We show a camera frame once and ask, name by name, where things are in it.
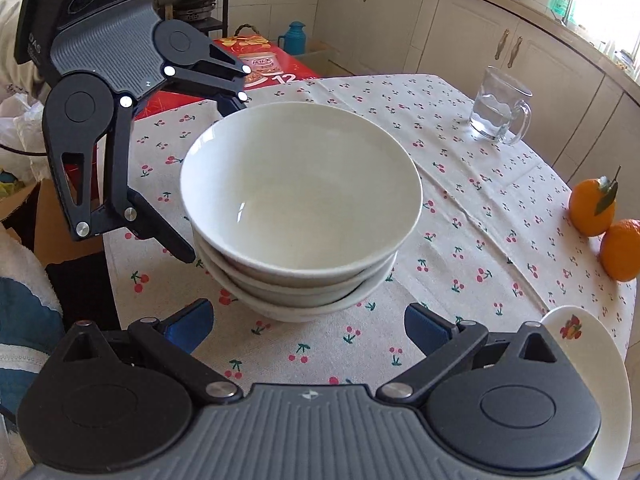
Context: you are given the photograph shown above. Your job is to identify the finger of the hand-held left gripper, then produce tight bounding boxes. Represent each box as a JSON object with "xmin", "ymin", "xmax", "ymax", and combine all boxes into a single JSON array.
[
  {"xmin": 47, "ymin": 100, "xmax": 197, "ymax": 264},
  {"xmin": 165, "ymin": 42, "xmax": 252, "ymax": 115}
]

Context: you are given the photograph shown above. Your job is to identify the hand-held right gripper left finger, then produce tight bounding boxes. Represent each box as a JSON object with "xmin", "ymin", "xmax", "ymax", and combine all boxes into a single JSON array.
[{"xmin": 60, "ymin": 297, "xmax": 241, "ymax": 404}]

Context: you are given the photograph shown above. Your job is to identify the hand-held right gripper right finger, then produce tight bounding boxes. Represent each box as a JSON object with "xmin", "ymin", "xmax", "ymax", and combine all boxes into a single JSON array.
[{"xmin": 377, "ymin": 302, "xmax": 571, "ymax": 404}]

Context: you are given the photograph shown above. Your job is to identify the white pink flower bowl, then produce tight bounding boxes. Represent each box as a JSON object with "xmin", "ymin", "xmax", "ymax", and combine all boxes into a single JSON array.
[
  {"xmin": 191, "ymin": 217, "xmax": 401, "ymax": 297},
  {"xmin": 202, "ymin": 252, "xmax": 396, "ymax": 324},
  {"xmin": 179, "ymin": 101, "xmax": 423, "ymax": 283}
]

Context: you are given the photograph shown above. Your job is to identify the white fruit print plate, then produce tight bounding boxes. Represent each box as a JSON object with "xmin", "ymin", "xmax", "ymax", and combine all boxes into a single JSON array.
[{"xmin": 540, "ymin": 305, "xmax": 632, "ymax": 480}]

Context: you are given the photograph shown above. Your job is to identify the red printed box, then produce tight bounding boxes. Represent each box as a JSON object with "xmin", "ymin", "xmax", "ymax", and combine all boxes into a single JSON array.
[{"xmin": 55, "ymin": 35, "xmax": 322, "ymax": 181}]

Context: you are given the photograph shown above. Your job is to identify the blue thermos bottle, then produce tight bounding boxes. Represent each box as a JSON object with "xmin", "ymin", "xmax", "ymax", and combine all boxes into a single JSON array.
[{"xmin": 277, "ymin": 21, "xmax": 307, "ymax": 56}]

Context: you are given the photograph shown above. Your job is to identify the cherry print tablecloth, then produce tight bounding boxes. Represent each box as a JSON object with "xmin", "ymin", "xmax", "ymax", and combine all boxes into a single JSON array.
[{"xmin": 102, "ymin": 74, "xmax": 640, "ymax": 401}]

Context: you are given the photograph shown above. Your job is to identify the black cooking pot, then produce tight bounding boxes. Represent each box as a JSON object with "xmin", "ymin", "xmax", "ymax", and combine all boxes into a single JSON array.
[{"xmin": 172, "ymin": 0, "xmax": 222, "ymax": 23}]

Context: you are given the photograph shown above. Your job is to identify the white plastic bag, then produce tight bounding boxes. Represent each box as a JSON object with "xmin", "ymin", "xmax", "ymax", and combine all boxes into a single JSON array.
[{"xmin": 0, "ymin": 92, "xmax": 47, "ymax": 181}]

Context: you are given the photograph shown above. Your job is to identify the brown cardboard box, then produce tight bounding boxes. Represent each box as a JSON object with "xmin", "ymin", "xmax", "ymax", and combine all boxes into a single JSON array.
[{"xmin": 0, "ymin": 180, "xmax": 107, "ymax": 266}]

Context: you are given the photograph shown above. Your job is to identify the person's teal white garment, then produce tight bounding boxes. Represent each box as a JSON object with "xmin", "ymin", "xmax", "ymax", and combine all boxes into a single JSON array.
[{"xmin": 0, "ymin": 230, "xmax": 68, "ymax": 411}]

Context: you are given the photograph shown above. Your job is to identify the orange with leaf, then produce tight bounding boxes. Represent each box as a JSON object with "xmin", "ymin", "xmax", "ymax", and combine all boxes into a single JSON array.
[{"xmin": 568, "ymin": 166, "xmax": 621, "ymax": 238}]

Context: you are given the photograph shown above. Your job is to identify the orange without leaf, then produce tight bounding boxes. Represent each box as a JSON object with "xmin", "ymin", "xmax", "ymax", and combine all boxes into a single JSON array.
[{"xmin": 599, "ymin": 218, "xmax": 640, "ymax": 283}]

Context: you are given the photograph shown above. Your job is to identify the glass mug with water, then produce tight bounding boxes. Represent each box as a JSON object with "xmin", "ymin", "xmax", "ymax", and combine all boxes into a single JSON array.
[{"xmin": 468, "ymin": 65, "xmax": 533, "ymax": 146}]

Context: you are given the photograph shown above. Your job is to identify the kitchen window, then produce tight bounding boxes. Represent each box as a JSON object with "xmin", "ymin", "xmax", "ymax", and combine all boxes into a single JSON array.
[{"xmin": 559, "ymin": 0, "xmax": 640, "ymax": 68}]

